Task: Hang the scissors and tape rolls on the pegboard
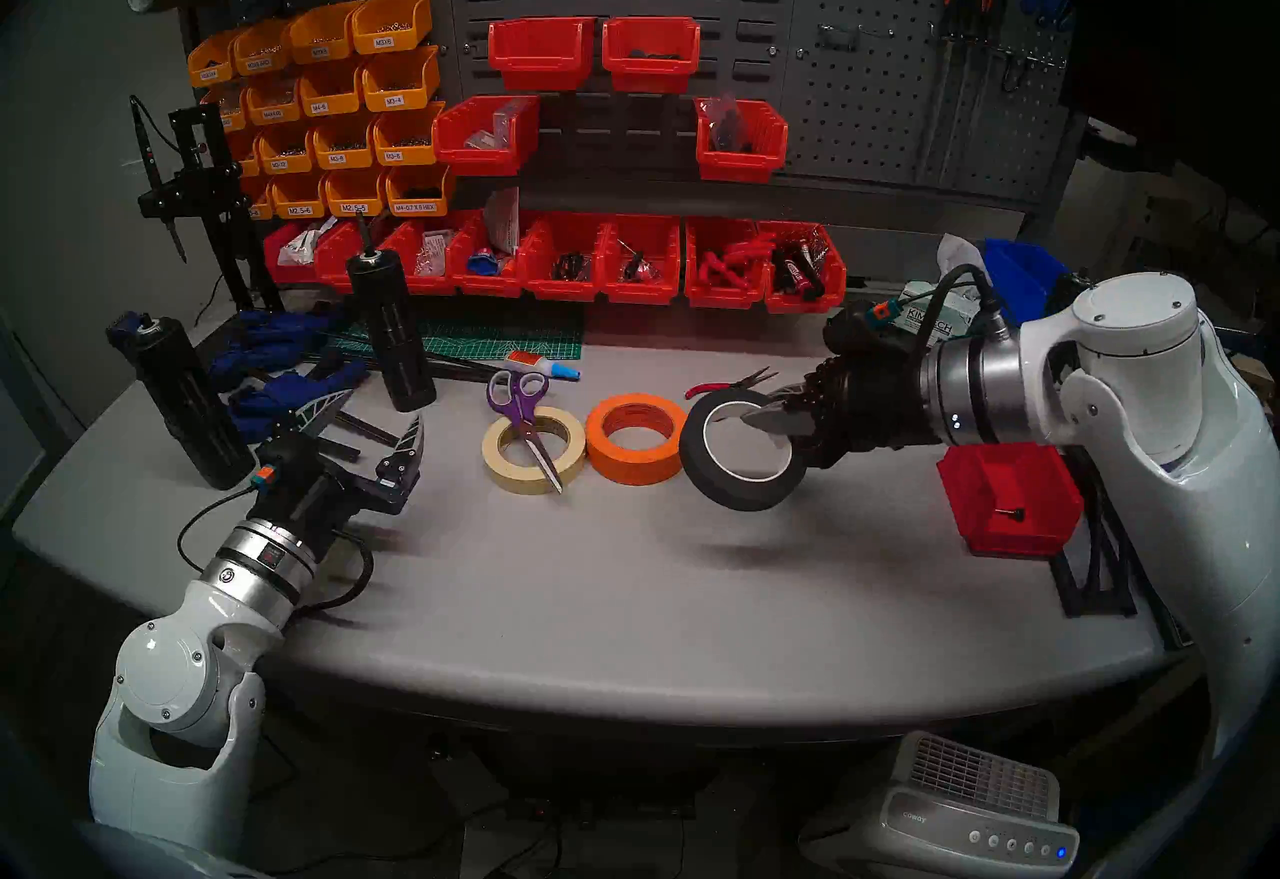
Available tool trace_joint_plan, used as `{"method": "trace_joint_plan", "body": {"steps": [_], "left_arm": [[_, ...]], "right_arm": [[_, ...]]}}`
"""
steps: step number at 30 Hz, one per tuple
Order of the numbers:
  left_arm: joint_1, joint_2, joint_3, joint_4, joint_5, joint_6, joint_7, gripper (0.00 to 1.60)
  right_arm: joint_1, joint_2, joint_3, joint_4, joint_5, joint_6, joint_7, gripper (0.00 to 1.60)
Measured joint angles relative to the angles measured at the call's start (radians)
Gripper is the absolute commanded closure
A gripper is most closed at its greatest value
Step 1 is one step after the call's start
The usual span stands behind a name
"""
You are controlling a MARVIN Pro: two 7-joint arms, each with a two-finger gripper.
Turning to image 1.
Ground yellow bin M3X8 BAD label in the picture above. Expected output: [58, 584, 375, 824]
[232, 17, 298, 76]

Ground red bin with clear box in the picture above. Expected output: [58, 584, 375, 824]
[432, 94, 541, 178]

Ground yellow bin M2.5-6 label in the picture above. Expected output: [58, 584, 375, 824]
[268, 172, 329, 220]

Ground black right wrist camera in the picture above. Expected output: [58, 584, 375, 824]
[825, 297, 901, 358]

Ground yellow bin M3-12 label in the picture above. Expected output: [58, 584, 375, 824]
[255, 122, 319, 176]

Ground red bin with small tools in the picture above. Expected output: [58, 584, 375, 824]
[600, 215, 686, 306]
[520, 212, 613, 303]

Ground yellow bin M4-6 label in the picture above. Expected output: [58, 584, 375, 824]
[297, 57, 369, 118]

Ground yellow bin M4-0.7X6 HEX label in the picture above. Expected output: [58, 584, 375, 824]
[385, 162, 456, 218]

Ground red bin with parts bag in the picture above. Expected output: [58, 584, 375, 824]
[695, 97, 791, 185]

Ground dark monitor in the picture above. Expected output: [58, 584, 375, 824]
[1065, 0, 1280, 208]

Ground folded paper manual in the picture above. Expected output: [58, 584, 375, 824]
[483, 187, 523, 256]

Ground empty red hanging bin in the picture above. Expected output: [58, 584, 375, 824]
[488, 17, 596, 93]

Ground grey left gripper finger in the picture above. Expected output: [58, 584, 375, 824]
[378, 415, 426, 493]
[295, 390, 353, 436]

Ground purple handled scissors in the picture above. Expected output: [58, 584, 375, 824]
[485, 369, 566, 495]

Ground black metal bar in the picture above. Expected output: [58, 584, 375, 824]
[330, 412, 401, 450]

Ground red bin with red pliers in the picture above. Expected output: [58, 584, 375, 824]
[683, 217, 776, 310]

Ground black tape roll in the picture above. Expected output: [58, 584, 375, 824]
[678, 387, 807, 513]

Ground Kimtech tissue box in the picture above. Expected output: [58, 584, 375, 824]
[895, 280, 986, 338]

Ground black soldering iron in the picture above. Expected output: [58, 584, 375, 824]
[128, 94, 191, 265]

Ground yellow bin M3-4 label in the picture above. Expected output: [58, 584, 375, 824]
[360, 45, 441, 113]

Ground yellow bin M4X4X6 label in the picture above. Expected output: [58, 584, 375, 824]
[243, 70, 306, 126]

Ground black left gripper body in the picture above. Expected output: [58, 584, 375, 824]
[255, 472, 421, 548]

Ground blue bar clamp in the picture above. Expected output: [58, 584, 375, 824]
[228, 357, 371, 443]
[205, 307, 346, 373]

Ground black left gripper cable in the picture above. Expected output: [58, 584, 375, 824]
[177, 487, 376, 618]

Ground thin black flat bar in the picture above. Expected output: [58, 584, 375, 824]
[345, 349, 501, 385]

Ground red bin with black parts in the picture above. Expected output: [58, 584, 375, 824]
[602, 17, 703, 95]

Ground yellow bin M3-6 label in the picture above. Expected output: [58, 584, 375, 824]
[370, 102, 446, 168]

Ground red bin with markers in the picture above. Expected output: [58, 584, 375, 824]
[760, 222, 849, 315]

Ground green cutting mat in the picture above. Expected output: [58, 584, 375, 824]
[325, 299, 586, 363]

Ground red black marker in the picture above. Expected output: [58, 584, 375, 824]
[775, 232, 829, 300]

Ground yellow bin M3X6X4 label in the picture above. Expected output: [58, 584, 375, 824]
[187, 30, 244, 88]

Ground braided right gripper cable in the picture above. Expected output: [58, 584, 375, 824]
[905, 263, 1006, 358]

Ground clear bag of black parts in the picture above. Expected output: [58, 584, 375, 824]
[705, 95, 751, 153]

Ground red handled pliers bundle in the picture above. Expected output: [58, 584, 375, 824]
[700, 232, 779, 288]

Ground yellow bin M2.5-5 label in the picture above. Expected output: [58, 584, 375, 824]
[322, 167, 391, 218]

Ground red handled needle-nose pliers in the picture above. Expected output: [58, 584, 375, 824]
[684, 365, 779, 401]

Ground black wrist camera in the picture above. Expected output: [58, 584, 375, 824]
[250, 435, 346, 493]
[825, 297, 901, 358]

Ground red bin with black bolt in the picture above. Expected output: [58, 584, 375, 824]
[937, 442, 1086, 560]

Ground black power strip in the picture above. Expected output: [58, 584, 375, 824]
[480, 787, 701, 833]

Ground white glue tube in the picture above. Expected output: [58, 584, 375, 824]
[503, 349, 581, 383]

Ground red bin with crumpled paper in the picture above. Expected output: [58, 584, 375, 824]
[262, 222, 326, 286]

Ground white air purifier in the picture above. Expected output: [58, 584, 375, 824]
[800, 730, 1083, 879]

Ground red bin with paper manual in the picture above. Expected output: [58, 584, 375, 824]
[445, 209, 531, 298]

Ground blue plastic bin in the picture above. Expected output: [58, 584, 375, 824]
[980, 237, 1071, 328]

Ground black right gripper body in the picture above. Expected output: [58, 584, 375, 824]
[800, 345, 938, 470]

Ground yellow bin M3X6 label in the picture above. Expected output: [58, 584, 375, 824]
[350, 0, 434, 55]

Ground beige masking tape roll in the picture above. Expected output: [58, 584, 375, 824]
[481, 405, 588, 495]

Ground yellow bin M3-8 label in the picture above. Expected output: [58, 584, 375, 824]
[310, 112, 379, 171]

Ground orange tape roll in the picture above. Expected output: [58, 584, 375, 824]
[585, 393, 691, 487]

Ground clear plastic box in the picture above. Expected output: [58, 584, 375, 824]
[465, 99, 531, 151]

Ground black bin stand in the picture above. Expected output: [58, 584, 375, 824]
[1050, 447, 1141, 618]

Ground white tissue sheet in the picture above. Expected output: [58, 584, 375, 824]
[935, 232, 991, 288]

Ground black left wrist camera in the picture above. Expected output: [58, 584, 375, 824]
[250, 435, 346, 493]

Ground black soldering stand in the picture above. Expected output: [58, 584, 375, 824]
[135, 102, 286, 313]

